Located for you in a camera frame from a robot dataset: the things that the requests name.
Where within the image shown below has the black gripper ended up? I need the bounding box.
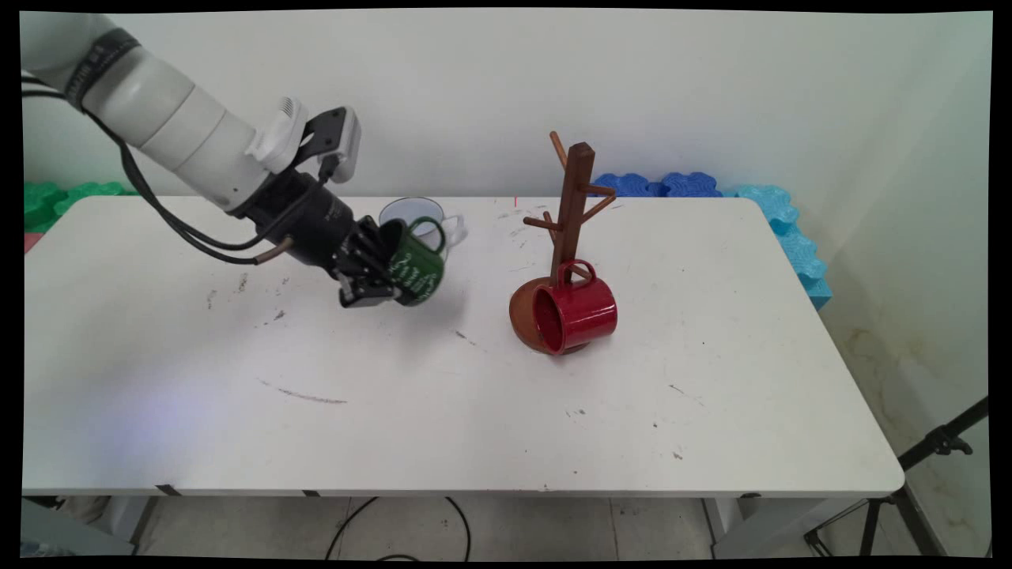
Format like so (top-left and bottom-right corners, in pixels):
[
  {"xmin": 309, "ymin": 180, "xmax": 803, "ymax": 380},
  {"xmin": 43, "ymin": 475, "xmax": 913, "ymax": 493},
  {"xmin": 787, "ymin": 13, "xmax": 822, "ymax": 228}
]
[{"xmin": 232, "ymin": 169, "xmax": 406, "ymax": 310}]

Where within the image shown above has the green enamel mug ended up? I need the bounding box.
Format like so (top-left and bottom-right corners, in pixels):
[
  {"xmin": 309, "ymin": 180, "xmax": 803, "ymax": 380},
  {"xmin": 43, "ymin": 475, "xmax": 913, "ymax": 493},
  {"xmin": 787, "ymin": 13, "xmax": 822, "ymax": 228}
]
[{"xmin": 379, "ymin": 216, "xmax": 448, "ymax": 307}]

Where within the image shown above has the white enamel mug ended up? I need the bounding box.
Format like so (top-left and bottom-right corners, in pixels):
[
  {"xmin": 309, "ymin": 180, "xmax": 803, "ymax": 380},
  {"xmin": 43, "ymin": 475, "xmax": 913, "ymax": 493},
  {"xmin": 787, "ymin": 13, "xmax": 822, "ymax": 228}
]
[{"xmin": 378, "ymin": 197, "xmax": 468, "ymax": 262}]

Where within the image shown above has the red enamel mug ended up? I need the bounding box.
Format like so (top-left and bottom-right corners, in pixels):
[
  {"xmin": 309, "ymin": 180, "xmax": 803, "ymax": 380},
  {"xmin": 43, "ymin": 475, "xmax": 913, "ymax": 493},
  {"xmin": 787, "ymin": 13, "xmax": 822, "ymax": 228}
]
[{"xmin": 530, "ymin": 258, "xmax": 619, "ymax": 356}]

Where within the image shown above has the brown wooden mug tree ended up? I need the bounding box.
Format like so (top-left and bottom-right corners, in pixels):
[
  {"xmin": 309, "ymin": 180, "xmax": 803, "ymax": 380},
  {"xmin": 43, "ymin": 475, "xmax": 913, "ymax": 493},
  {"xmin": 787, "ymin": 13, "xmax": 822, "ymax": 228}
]
[{"xmin": 508, "ymin": 130, "xmax": 618, "ymax": 356}]

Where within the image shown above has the dark blue foam mat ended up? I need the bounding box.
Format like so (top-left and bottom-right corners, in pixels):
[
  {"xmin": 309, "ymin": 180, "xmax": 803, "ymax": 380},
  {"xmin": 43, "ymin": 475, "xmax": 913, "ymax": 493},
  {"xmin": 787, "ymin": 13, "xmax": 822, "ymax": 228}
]
[{"xmin": 589, "ymin": 172, "xmax": 724, "ymax": 198}]

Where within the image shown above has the green foam mat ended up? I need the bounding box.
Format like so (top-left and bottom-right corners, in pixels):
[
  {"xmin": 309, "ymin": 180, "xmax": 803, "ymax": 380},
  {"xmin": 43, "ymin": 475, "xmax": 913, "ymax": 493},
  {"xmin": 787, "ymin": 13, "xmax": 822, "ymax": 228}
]
[{"xmin": 24, "ymin": 181, "xmax": 151, "ymax": 234}]

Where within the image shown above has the white table leg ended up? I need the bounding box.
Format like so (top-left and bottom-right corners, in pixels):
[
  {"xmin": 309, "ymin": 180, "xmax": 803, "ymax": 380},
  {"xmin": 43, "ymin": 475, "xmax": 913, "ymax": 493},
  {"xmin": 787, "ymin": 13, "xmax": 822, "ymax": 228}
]
[
  {"xmin": 702, "ymin": 493, "xmax": 870, "ymax": 559},
  {"xmin": 101, "ymin": 496, "xmax": 163, "ymax": 556}
]

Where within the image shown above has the light blue foam mat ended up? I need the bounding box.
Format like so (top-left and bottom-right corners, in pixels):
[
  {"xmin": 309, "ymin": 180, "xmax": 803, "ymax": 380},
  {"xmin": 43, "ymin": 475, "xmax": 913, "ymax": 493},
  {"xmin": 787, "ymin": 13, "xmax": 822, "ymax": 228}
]
[{"xmin": 721, "ymin": 185, "xmax": 833, "ymax": 311}]

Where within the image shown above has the black tripod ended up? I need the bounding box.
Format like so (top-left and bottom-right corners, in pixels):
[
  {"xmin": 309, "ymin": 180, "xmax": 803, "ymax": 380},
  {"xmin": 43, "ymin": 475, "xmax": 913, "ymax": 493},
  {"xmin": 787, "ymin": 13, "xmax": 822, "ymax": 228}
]
[{"xmin": 804, "ymin": 395, "xmax": 991, "ymax": 558}]

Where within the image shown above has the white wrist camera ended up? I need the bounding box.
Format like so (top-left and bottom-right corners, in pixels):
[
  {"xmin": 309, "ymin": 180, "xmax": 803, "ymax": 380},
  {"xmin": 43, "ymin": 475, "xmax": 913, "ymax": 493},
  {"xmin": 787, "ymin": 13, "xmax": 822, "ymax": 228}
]
[{"xmin": 245, "ymin": 96, "xmax": 363, "ymax": 185}]

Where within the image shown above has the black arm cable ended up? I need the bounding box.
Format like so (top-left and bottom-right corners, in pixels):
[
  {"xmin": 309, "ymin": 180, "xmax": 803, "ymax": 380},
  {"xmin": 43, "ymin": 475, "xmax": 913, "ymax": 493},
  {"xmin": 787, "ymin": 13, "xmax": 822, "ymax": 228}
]
[{"xmin": 21, "ymin": 75, "xmax": 297, "ymax": 266}]

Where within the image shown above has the black floor cable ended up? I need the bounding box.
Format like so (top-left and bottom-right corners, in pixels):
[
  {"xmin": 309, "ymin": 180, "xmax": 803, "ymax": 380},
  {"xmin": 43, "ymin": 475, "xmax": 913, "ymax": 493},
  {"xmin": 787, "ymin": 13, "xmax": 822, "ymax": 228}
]
[{"xmin": 324, "ymin": 496, "xmax": 473, "ymax": 562}]

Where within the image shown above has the black arm strap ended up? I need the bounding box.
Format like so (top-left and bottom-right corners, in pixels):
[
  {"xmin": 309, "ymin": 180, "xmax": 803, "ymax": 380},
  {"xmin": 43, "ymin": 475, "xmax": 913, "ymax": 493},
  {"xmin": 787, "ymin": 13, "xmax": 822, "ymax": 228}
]
[{"xmin": 63, "ymin": 28, "xmax": 142, "ymax": 112}]

